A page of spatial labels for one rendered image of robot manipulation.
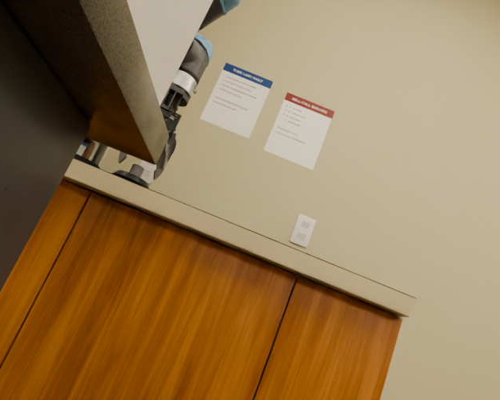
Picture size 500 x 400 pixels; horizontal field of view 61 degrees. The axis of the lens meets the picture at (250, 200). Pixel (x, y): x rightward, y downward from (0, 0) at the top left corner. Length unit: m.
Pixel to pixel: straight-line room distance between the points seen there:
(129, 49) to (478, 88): 1.89
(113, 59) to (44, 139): 0.11
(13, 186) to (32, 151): 0.03
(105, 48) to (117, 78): 0.04
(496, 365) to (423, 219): 0.59
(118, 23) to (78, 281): 0.64
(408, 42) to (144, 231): 1.55
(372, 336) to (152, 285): 0.45
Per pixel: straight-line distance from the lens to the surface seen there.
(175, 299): 0.85
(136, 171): 1.00
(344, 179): 1.70
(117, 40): 0.32
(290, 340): 0.87
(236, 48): 1.87
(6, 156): 0.37
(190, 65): 1.05
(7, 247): 0.43
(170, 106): 1.01
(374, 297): 0.88
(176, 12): 0.50
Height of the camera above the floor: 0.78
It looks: 15 degrees up
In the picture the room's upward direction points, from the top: 22 degrees clockwise
